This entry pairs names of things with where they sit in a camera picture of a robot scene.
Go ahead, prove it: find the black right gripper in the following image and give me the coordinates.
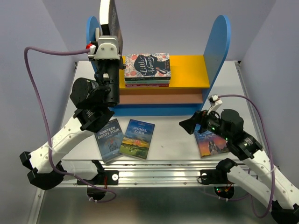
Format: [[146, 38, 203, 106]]
[[178, 106, 231, 141]]

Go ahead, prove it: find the A Tale of Two Cities book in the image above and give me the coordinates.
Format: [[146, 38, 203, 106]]
[[99, 0, 123, 55]]

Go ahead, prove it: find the Three Days to See book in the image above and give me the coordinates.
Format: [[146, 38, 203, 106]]
[[95, 27, 101, 43]]

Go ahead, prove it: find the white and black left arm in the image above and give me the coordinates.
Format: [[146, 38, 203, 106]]
[[20, 57, 124, 190]]

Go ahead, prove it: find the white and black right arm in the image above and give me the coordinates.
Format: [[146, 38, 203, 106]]
[[179, 109, 299, 224]]

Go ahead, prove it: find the sunset cover book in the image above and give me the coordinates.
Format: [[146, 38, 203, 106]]
[[194, 131, 229, 158]]

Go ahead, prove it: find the Little Women book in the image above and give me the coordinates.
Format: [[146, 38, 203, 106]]
[[124, 53, 171, 82]]

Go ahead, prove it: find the teal spine book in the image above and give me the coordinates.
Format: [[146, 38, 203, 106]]
[[125, 80, 170, 84]]

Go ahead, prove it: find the red Roald Dahl book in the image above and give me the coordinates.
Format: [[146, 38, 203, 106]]
[[125, 84, 169, 88]]

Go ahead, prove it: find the blue and yellow bookshelf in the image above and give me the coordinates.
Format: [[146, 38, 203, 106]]
[[100, 15, 231, 116]]

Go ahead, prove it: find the Animal Farm book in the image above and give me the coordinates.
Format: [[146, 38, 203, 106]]
[[119, 119, 155, 160]]

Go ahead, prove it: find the Nineteen Eighty-Four book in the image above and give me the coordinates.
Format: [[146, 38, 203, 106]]
[[95, 119, 124, 164]]

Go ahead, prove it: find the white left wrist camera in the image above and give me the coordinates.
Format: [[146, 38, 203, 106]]
[[86, 35, 120, 61]]

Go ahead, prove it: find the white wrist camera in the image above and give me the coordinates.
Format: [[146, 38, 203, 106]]
[[207, 94, 222, 115], [86, 35, 120, 61]]

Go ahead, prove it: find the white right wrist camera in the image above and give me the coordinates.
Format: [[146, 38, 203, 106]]
[[207, 94, 222, 115]]

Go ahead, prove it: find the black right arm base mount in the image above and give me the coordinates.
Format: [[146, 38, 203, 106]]
[[197, 158, 237, 185]]

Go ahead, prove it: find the aluminium rail frame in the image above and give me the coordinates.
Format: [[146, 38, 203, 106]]
[[62, 61, 259, 187]]

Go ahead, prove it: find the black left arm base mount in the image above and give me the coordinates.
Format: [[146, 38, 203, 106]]
[[87, 170, 119, 185]]

